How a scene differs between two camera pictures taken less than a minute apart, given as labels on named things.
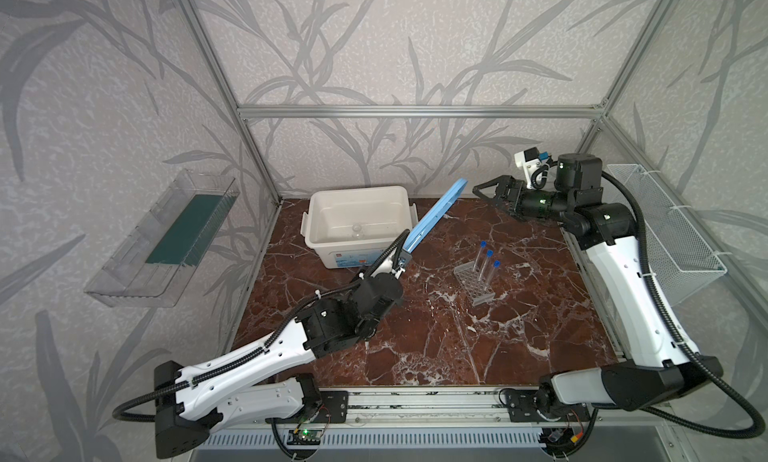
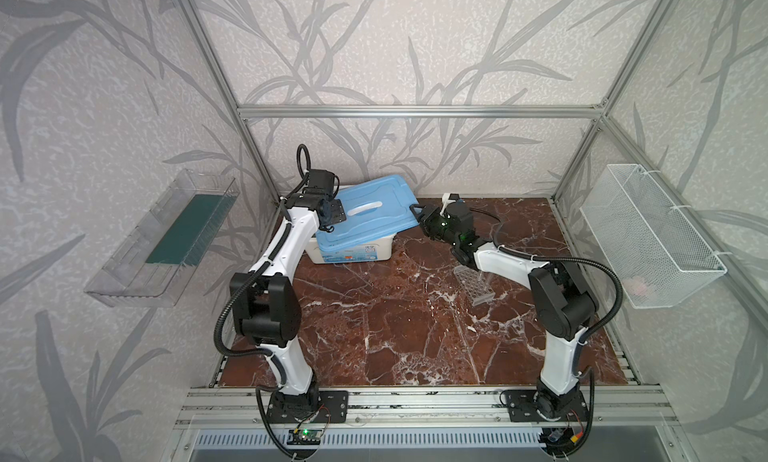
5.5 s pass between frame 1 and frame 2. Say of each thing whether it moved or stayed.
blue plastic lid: moved
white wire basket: stayed
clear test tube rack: stayed
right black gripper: moved
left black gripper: moved
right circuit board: stayed
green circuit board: stayed
